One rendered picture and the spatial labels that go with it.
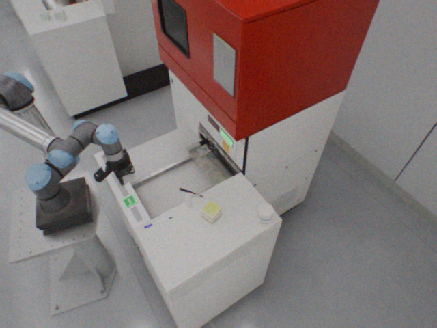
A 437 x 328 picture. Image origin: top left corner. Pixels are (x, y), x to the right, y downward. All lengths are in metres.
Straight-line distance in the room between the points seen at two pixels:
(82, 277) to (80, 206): 0.93
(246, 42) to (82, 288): 2.03
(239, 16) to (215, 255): 0.97
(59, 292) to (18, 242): 0.81
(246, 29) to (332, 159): 2.23
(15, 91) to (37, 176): 0.39
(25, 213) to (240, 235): 1.16
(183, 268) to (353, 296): 1.47
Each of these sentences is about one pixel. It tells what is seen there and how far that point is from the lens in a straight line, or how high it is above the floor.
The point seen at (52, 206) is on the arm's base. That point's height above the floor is 0.95.
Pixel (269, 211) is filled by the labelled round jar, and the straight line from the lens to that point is 1.49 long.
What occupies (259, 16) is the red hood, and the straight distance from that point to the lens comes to 1.19.
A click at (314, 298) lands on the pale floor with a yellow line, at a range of 2.52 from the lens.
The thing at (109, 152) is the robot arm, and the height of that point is 1.37.
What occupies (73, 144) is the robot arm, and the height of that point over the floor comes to 1.44.
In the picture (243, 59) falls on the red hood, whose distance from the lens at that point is 1.23.
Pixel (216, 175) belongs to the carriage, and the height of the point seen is 0.88.
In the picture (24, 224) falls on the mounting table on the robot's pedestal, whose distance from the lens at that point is 1.99.
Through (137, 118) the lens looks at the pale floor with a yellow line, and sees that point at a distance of 3.52.
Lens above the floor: 2.33
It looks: 50 degrees down
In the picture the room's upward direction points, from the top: 1 degrees clockwise
